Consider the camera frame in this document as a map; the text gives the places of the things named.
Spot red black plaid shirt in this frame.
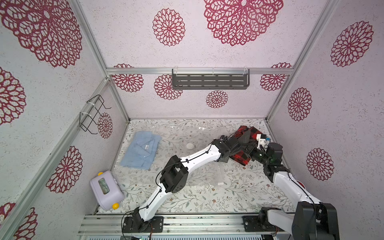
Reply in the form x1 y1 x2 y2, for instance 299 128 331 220
230 126 267 166

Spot dark grey shirt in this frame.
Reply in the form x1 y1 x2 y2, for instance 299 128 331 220
238 130 258 154

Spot clear plastic vacuum bag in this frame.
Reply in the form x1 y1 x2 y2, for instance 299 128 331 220
121 131 241 194

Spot light blue shirt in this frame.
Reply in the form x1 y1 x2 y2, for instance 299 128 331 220
120 131 162 170

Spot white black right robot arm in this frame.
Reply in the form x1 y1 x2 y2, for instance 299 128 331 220
252 140 340 240

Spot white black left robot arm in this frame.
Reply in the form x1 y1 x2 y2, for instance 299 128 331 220
132 137 241 224

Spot red white mug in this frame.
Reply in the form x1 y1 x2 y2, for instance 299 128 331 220
297 181 306 189

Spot lilac toy toaster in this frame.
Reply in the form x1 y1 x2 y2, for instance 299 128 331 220
90 170 125 211

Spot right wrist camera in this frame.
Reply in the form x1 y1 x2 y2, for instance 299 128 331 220
256 134 271 151

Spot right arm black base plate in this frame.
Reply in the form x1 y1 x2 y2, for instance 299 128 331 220
242 207 282 232

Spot dark grey wall shelf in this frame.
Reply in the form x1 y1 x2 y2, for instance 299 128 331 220
172 69 250 90

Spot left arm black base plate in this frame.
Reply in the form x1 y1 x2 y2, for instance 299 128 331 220
122 210 164 234

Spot black wire wall rack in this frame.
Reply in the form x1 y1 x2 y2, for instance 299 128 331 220
78 94 111 135

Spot aluminium mounting rail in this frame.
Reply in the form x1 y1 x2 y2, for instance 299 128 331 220
77 213 289 239

